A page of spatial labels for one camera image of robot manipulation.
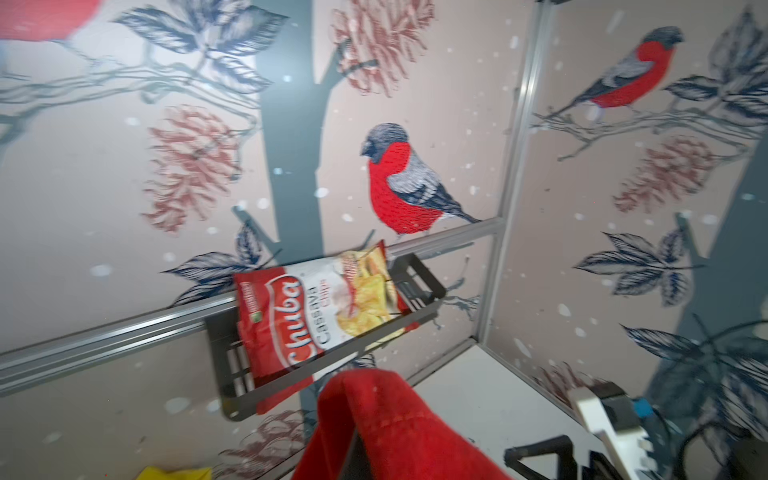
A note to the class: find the red Chuba chips bag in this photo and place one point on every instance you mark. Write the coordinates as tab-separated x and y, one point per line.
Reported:
291	315

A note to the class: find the red shorts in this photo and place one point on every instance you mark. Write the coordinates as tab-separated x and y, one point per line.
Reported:
373	425

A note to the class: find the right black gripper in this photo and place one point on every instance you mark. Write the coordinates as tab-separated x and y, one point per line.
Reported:
599	466

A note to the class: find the yellow shorts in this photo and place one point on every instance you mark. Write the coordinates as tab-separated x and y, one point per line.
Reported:
155	473

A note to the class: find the black wall shelf basket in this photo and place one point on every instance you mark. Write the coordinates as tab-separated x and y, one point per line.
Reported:
240	398

